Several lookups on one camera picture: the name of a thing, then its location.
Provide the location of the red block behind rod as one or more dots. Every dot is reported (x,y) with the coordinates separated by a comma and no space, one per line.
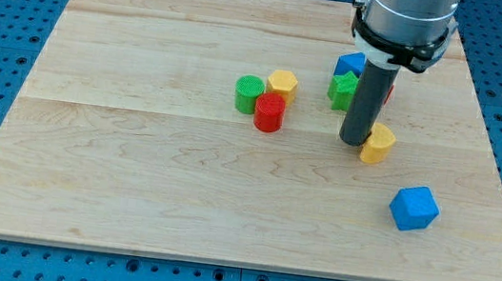
(389,95)

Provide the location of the yellow heart block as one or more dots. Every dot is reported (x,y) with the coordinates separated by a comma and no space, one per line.
(378,144)

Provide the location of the red cylinder block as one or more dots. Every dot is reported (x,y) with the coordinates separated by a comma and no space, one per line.
(269,112)

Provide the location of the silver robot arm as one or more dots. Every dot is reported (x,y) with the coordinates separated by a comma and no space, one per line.
(393,34)

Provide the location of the green cylinder block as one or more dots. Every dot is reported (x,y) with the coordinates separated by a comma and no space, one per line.
(247,90)

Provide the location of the green star block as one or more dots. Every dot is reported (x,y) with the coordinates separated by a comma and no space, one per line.
(341,90)

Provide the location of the blue cube block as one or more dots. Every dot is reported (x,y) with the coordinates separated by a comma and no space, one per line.
(414,208)

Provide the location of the yellow hexagon block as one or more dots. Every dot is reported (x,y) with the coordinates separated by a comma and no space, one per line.
(283,83)

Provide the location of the wooden board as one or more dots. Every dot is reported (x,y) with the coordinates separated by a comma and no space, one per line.
(125,139)

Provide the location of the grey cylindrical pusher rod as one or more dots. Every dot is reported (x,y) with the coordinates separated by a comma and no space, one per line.
(370,94)

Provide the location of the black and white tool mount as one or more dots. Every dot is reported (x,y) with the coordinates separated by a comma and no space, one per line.
(391,56)

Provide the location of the blue block behind rod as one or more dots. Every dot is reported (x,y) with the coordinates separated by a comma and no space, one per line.
(352,62)

